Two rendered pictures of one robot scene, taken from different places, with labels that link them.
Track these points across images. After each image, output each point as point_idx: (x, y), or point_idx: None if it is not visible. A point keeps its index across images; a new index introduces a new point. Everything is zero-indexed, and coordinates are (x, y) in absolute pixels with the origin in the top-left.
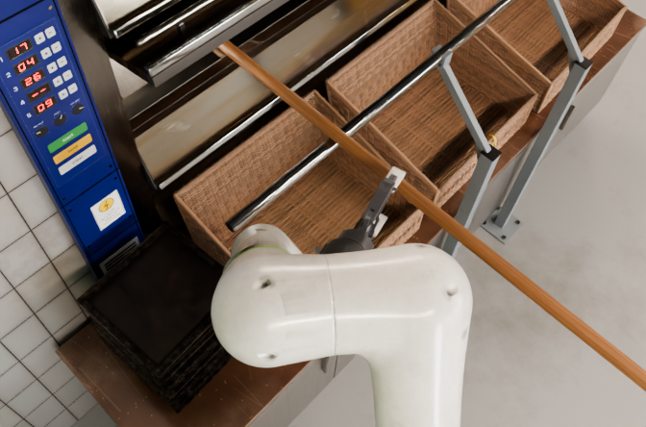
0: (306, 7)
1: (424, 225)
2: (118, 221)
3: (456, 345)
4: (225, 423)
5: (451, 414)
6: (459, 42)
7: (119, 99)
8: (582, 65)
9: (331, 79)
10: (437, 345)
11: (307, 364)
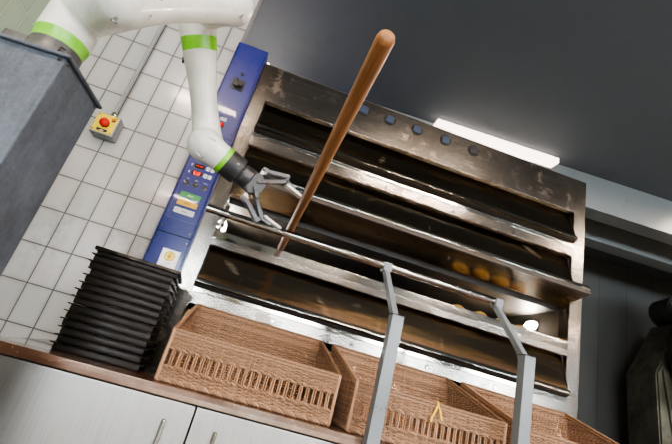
0: (335, 271)
1: (336, 429)
2: None
3: None
4: (58, 354)
5: None
6: (402, 268)
7: None
8: (522, 354)
9: (337, 345)
10: None
11: (147, 381)
